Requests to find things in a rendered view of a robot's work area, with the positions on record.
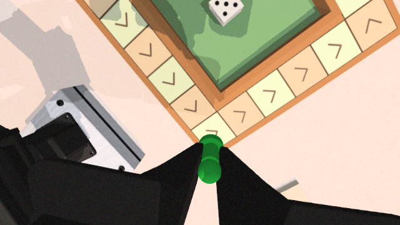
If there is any white die with black pips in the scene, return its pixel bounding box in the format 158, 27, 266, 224
209, 0, 243, 26

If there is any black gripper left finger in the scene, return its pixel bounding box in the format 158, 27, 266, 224
27, 142, 204, 225

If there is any green game pawn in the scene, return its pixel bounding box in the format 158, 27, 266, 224
197, 134, 224, 184

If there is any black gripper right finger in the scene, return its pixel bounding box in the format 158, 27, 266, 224
216, 146, 400, 225

